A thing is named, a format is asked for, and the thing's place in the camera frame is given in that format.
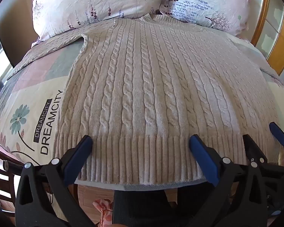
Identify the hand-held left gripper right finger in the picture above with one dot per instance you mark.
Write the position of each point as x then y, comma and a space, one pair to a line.
204, 162

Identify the floral pink pillow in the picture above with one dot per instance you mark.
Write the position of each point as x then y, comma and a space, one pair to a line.
92, 2
203, 2

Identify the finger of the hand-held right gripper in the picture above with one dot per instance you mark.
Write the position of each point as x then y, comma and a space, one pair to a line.
278, 132
253, 150

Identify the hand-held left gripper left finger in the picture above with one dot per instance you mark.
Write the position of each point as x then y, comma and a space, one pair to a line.
77, 162

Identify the person's dark trouser leg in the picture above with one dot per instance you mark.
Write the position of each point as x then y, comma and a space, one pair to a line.
142, 208

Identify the wooden framed glass cabinet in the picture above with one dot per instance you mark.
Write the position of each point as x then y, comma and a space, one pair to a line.
278, 61

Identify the dark brown headboard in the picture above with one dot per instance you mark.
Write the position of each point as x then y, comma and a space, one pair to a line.
14, 40

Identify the pastel patchwork printed bedsheet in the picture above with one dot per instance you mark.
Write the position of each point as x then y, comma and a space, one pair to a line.
37, 94

